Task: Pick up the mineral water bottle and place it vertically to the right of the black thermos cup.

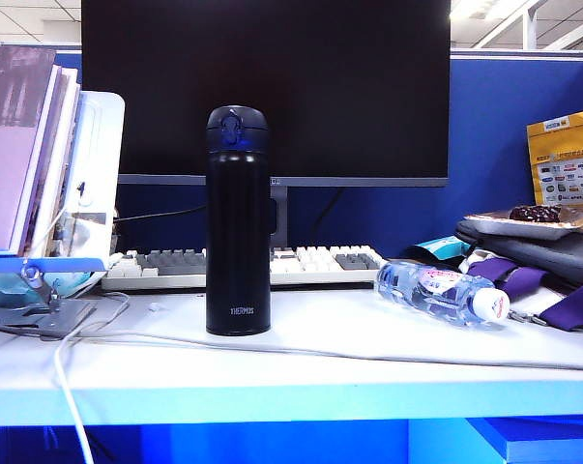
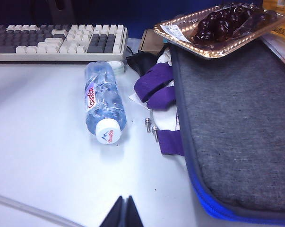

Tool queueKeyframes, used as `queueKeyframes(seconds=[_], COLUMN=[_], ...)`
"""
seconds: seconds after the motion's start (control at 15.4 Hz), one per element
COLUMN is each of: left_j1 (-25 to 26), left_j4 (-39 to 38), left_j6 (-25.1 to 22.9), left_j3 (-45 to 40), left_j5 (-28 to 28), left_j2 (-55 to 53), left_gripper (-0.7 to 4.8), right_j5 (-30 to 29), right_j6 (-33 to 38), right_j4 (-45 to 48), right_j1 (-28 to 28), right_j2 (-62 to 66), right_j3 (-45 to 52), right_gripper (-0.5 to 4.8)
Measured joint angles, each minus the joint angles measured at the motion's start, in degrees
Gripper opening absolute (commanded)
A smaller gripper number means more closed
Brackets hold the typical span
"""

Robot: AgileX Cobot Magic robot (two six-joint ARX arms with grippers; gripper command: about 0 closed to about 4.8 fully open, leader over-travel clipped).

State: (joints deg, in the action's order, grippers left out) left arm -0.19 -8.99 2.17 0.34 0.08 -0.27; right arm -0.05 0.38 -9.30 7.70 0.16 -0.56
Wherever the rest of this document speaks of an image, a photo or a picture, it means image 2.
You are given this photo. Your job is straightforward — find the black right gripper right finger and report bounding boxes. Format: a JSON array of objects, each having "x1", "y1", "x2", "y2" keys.
[{"x1": 127, "y1": 195, "x2": 144, "y2": 227}]

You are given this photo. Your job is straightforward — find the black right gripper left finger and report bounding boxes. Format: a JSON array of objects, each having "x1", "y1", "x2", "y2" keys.
[{"x1": 100, "y1": 195, "x2": 128, "y2": 227}]

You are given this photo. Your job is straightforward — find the clear mineral water bottle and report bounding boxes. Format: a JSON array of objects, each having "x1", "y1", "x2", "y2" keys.
[{"x1": 84, "y1": 61, "x2": 128, "y2": 145}]

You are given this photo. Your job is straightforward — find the grey laptop sleeve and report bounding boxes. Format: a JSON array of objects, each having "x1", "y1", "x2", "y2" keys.
[{"x1": 169, "y1": 37, "x2": 285, "y2": 226}]

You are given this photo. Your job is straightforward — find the small white tape roll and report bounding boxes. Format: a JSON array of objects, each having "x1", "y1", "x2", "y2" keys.
[{"x1": 106, "y1": 60, "x2": 127, "y2": 75}]

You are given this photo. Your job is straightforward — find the black computer mouse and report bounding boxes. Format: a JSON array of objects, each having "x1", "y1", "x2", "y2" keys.
[{"x1": 126, "y1": 52, "x2": 162, "y2": 77}]

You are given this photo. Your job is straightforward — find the brown cardboard box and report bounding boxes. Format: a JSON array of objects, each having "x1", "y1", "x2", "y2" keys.
[{"x1": 139, "y1": 28, "x2": 174, "y2": 53}]

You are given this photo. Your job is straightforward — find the beige and grey keyboard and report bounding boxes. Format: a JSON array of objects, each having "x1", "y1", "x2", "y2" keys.
[{"x1": 0, "y1": 23, "x2": 130, "y2": 63}]

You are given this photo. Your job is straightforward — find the shiny plastic food tray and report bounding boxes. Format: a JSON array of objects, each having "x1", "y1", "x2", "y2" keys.
[{"x1": 153, "y1": 2, "x2": 285, "y2": 59}]

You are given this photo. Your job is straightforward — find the dark glazed pastry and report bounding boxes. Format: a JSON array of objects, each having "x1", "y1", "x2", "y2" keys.
[{"x1": 192, "y1": 5, "x2": 258, "y2": 44}]

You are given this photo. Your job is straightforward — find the yellow printed package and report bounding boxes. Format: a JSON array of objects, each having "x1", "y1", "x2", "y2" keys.
[{"x1": 262, "y1": 0, "x2": 285, "y2": 36}]

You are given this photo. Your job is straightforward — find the long grey cable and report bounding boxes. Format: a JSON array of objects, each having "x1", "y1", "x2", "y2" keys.
[{"x1": 0, "y1": 192, "x2": 83, "y2": 227}]

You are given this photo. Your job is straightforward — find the white bag with purple straps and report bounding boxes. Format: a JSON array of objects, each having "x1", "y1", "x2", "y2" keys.
[{"x1": 128, "y1": 44, "x2": 193, "y2": 157}]

